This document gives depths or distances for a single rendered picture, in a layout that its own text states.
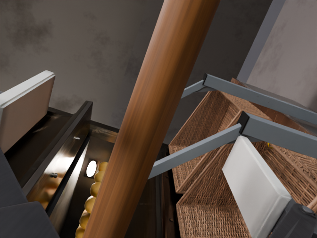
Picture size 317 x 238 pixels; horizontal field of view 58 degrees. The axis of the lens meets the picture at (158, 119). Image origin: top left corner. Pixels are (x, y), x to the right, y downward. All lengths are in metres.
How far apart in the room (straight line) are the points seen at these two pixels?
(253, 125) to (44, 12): 2.89
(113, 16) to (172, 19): 2.98
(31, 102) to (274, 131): 0.56
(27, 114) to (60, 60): 3.16
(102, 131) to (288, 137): 1.34
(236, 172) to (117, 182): 0.08
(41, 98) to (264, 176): 0.13
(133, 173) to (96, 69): 3.07
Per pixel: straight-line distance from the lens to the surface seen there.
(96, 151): 1.90
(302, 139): 0.70
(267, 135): 0.66
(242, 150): 0.20
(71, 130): 1.34
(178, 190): 1.36
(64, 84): 3.37
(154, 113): 0.17
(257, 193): 0.17
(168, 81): 0.17
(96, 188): 1.53
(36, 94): 0.17
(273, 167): 1.20
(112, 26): 3.15
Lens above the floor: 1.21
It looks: 8 degrees down
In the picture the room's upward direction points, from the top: 72 degrees counter-clockwise
